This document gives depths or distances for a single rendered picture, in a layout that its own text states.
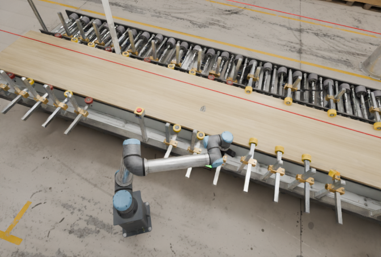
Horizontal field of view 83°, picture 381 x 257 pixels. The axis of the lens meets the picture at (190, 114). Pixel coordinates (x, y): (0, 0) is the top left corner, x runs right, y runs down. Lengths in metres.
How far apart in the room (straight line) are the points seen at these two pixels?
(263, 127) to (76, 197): 2.31
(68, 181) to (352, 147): 3.20
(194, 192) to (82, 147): 1.63
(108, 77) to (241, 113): 1.56
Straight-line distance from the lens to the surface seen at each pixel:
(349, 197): 2.77
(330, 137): 2.63
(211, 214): 2.81
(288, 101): 2.60
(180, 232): 2.74
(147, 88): 2.49
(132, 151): 1.47
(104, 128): 2.50
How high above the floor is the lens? 2.72
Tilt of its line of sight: 54 degrees down
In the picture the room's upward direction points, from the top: 6 degrees clockwise
